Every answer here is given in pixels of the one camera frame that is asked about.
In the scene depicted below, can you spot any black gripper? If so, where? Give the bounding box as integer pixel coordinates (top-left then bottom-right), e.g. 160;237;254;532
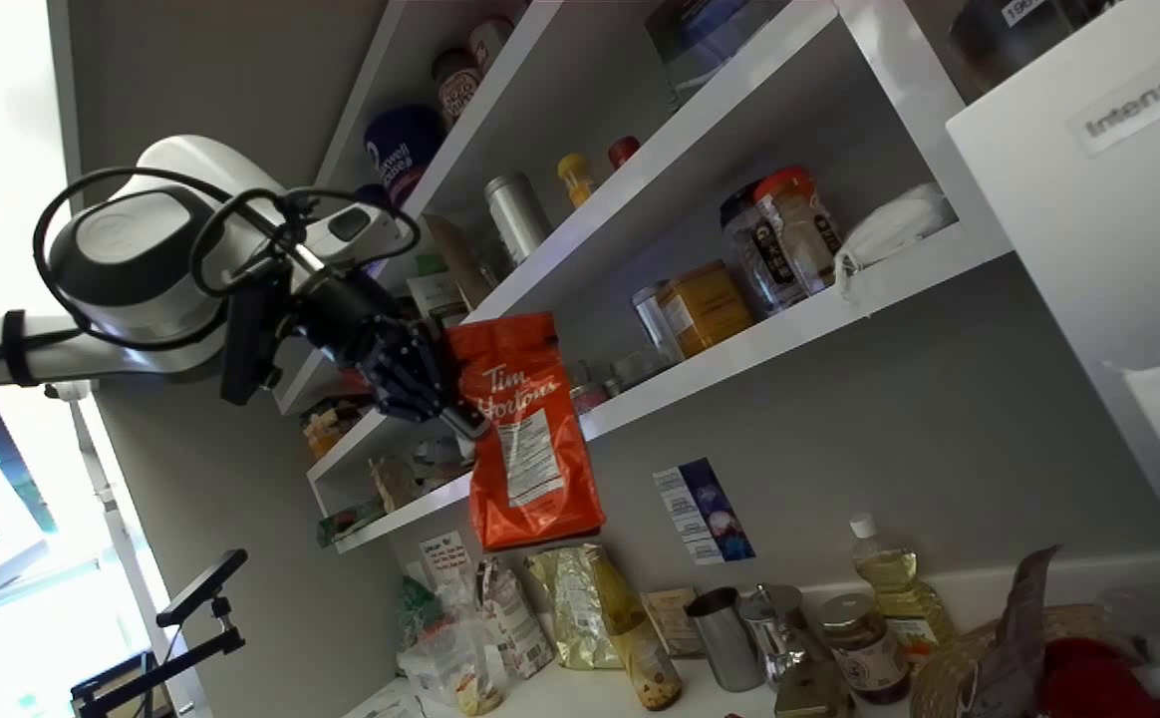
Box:
292;273;493;443

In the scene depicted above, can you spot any orange packet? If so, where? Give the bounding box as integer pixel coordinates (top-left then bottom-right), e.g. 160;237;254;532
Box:
447;310;611;554

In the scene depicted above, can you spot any gold foil packet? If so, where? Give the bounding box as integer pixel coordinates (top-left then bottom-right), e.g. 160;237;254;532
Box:
524;534;650;676

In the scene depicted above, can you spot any small brown packet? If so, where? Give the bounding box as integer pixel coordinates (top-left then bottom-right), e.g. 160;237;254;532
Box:
637;587;707;657

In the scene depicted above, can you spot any white shelf unit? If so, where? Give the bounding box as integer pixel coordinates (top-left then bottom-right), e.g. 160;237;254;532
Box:
303;0;1021;560

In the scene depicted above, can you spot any small orange jar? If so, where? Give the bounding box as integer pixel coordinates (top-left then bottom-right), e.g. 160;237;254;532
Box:
300;397;363;463

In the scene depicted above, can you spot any white printed bag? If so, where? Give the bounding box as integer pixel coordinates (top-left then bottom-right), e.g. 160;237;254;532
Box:
469;554;558;681

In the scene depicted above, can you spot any silver can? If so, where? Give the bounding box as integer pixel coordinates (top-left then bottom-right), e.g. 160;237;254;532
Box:
482;171;549;268

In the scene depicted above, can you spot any clear bag white powder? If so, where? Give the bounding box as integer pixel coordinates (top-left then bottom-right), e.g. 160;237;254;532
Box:
395;615;516;718

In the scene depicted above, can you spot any blue white carton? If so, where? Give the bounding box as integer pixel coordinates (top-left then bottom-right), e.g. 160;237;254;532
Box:
650;454;757;571

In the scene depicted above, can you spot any small yellow bottle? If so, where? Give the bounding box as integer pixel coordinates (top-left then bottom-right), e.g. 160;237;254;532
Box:
556;152;599;213

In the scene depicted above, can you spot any yellow brown container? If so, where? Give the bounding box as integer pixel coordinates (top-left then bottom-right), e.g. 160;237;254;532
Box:
654;258;757;361

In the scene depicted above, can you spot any blue bag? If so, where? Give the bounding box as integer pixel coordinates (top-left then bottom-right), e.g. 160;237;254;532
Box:
358;100;449;213

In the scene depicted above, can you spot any small red cap bottle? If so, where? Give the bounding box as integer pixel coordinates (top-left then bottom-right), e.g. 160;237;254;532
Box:
601;133;647;171

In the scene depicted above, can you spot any black stand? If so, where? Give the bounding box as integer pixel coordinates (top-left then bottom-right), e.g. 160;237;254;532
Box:
68;546;250;718

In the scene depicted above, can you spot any yellow liquid bottle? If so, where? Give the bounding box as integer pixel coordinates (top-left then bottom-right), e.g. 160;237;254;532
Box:
589;542;691;716

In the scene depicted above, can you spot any dark jar brown label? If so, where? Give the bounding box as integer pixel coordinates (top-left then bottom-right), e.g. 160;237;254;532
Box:
428;44;488;133

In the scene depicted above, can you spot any metal cup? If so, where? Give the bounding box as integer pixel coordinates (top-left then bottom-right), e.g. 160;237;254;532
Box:
682;587;771;693

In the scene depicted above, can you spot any dark jar pale lid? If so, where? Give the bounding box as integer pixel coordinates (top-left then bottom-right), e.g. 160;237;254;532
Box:
465;14;520;74

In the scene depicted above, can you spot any silver foil pouch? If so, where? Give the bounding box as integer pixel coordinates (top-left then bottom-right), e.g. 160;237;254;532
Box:
742;583;820;681

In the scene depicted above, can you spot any red white jar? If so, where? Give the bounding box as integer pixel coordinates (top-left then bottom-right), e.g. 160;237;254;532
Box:
751;159;847;296

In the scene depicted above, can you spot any dark box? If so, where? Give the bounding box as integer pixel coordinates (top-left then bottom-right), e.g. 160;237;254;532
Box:
642;0;809;83

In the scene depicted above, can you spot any cooking oil bottle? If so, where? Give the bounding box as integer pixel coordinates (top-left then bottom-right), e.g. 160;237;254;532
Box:
847;510;970;672

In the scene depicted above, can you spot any brown spread jar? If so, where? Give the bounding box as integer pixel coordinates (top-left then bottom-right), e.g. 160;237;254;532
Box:
815;596;912;709

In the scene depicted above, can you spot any white pouch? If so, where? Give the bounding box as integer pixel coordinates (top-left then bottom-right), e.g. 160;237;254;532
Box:
835;179;962;276

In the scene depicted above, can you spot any dark foil bag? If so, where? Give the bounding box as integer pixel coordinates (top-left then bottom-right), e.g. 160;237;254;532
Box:
962;542;1067;718

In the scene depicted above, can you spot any white cabinet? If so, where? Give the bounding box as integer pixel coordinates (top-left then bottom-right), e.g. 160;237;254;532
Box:
944;0;1160;564

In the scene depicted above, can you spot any large dark jar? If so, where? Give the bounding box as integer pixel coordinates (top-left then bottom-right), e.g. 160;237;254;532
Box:
949;0;1122;94

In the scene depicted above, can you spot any red tray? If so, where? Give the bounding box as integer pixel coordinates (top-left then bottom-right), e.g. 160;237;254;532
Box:
1033;633;1160;718

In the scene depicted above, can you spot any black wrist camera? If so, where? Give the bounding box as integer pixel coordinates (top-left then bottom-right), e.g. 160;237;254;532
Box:
214;262;295;413

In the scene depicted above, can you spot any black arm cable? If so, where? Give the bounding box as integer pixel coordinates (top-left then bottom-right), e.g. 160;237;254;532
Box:
27;163;428;354

